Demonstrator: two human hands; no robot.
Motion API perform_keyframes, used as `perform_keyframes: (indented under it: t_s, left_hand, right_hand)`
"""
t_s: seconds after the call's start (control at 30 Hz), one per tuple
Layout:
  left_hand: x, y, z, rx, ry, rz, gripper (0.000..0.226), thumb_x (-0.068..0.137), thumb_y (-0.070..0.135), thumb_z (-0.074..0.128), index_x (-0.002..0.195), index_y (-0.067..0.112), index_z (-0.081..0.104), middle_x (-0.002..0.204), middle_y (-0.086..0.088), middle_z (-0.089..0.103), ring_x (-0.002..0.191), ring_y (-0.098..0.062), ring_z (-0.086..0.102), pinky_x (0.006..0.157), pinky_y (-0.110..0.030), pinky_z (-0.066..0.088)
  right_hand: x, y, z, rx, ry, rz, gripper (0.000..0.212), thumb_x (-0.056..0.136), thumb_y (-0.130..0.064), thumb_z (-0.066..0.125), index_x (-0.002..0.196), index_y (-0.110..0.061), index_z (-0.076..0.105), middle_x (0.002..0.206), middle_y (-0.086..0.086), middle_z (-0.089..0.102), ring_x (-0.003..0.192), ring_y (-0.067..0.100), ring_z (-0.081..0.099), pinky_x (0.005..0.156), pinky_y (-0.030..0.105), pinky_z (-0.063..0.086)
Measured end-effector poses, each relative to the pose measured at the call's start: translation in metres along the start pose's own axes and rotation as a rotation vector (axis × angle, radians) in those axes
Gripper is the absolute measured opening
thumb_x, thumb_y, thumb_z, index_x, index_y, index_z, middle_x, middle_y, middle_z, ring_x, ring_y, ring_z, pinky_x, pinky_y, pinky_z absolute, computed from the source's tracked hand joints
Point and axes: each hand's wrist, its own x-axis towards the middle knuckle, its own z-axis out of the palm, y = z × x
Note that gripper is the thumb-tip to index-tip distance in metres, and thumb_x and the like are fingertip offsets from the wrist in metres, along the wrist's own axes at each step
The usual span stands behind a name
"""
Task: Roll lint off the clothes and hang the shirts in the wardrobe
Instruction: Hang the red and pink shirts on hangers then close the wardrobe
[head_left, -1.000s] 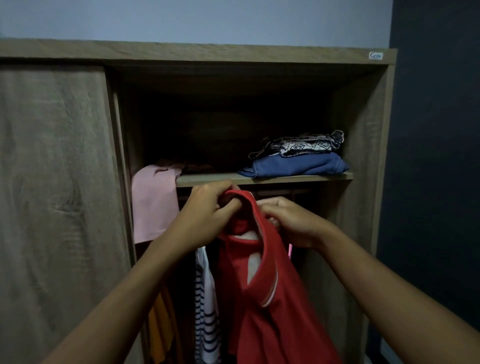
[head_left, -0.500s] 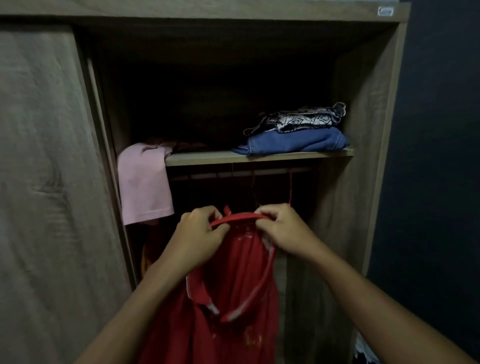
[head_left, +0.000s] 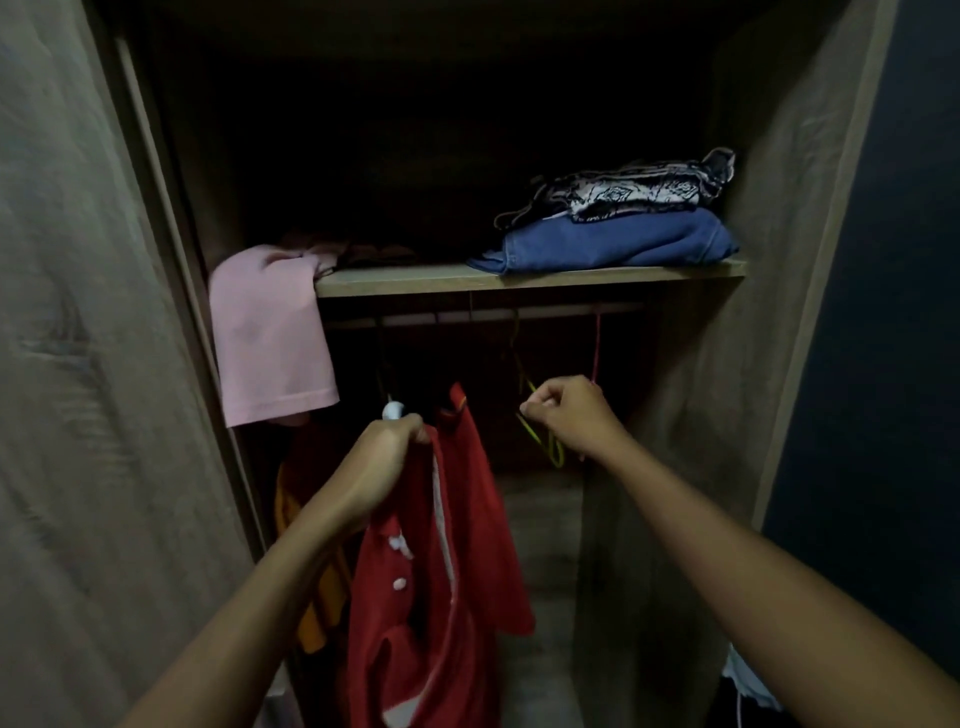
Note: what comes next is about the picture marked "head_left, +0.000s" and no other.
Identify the person's right forearm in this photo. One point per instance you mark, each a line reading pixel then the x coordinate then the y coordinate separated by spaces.
pixel 750 585

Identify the person's left hand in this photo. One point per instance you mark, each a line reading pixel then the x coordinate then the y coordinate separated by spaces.
pixel 371 469

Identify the pink polo shirt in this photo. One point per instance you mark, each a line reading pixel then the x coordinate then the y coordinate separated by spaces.
pixel 270 337

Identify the person's right hand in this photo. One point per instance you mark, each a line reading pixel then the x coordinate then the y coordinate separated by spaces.
pixel 574 416

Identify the orange shirt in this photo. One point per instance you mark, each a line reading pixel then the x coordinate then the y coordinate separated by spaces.
pixel 322 592

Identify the green plastic hanger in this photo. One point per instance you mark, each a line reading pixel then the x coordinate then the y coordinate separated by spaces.
pixel 553 450

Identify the blue jeans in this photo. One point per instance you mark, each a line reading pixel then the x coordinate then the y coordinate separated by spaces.
pixel 615 244

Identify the white plastic bag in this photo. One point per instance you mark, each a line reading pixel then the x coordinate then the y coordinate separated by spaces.
pixel 750 679

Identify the black white patterned clothes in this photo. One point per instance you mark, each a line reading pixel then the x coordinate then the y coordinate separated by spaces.
pixel 622 191

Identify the pink plastic hanger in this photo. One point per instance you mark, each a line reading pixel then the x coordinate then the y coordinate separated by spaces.
pixel 596 345

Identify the red polo shirt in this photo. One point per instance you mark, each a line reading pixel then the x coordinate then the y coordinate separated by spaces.
pixel 405 637

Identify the person's left forearm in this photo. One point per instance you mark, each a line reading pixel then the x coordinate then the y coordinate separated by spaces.
pixel 247 630

